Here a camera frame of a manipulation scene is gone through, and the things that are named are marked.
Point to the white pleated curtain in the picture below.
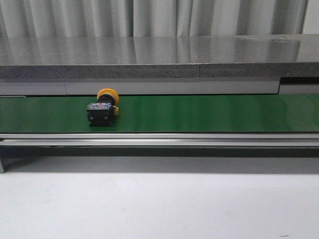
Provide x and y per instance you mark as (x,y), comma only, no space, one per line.
(139,18)

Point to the yellow mushroom push button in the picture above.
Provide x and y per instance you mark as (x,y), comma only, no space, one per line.
(102,112)

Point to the green conveyor belt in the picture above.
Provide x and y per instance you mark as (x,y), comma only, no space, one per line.
(183,113)

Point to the aluminium conveyor frame rail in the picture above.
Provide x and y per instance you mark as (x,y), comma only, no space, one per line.
(266,153)

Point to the grey stone countertop slab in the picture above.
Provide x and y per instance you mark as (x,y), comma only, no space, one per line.
(257,64)

